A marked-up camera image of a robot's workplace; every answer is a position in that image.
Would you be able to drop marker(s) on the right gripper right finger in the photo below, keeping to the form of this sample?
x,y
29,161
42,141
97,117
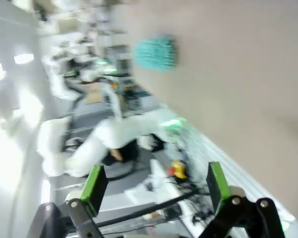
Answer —
x,y
243,220

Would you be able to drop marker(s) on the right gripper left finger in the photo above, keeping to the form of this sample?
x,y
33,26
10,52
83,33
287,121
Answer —
x,y
64,220

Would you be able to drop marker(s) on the teal fluffy duster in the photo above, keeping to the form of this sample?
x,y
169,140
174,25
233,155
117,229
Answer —
x,y
155,52

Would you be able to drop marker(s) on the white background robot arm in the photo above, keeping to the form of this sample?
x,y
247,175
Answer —
x,y
57,81

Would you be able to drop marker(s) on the yellow emergency stop box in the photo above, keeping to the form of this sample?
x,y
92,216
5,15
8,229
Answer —
x,y
178,168

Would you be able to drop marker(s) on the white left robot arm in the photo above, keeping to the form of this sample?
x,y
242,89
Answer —
x,y
109,138

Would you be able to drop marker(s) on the white slotted mounting plate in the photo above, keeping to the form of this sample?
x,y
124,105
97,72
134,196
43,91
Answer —
x,y
238,168

